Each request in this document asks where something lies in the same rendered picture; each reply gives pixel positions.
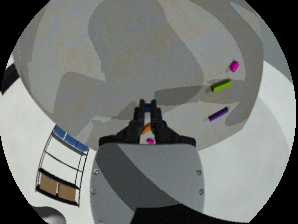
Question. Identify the purple rod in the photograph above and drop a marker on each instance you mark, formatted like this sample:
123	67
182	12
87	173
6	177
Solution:
218	114

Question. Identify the lime green rod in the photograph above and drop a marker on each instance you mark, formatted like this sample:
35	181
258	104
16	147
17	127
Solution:
221	85

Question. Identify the small magenta block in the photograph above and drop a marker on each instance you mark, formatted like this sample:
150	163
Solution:
150	141

